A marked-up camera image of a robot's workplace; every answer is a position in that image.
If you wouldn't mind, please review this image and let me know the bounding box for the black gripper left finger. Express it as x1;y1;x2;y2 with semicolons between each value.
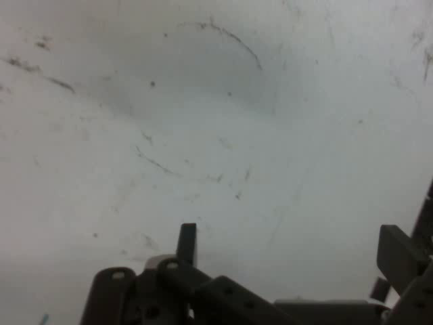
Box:
79;222;305;325

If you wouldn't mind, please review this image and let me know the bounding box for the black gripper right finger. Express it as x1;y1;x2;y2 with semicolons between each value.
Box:
370;223;433;325

